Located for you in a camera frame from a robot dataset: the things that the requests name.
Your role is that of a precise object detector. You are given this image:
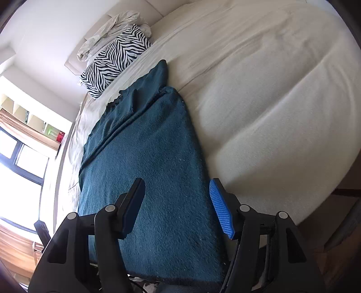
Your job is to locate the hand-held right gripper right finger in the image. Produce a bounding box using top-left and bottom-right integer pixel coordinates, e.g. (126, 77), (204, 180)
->
(209, 178), (328, 293)

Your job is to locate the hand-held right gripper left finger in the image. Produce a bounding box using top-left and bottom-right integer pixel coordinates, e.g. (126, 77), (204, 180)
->
(28, 177), (146, 293)

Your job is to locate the dark teal fleece cloth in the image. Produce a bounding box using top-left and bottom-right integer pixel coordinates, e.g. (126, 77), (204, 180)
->
(77, 60), (234, 285)

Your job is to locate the bed with beige sheet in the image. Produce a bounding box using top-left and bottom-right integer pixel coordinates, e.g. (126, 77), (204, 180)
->
(56, 0), (357, 248)

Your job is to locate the black framed window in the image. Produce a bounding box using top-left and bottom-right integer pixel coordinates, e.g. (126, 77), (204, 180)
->
(0, 127), (50, 231)

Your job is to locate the beige curtain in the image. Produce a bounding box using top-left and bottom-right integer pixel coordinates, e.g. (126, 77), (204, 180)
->
(0, 108), (61, 151)

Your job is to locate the zebra print pillow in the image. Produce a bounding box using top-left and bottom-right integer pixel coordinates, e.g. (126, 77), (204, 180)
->
(80, 24), (152, 100)

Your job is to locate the crumpled white duvet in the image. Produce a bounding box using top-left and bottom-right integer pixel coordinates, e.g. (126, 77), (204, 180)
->
(77, 11), (153, 61)

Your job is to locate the beige padded headboard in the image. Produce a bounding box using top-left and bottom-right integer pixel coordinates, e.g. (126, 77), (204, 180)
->
(64, 0), (162, 75)

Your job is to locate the white wall shelf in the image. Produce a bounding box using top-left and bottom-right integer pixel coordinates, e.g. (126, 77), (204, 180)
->
(0, 94), (67, 144)

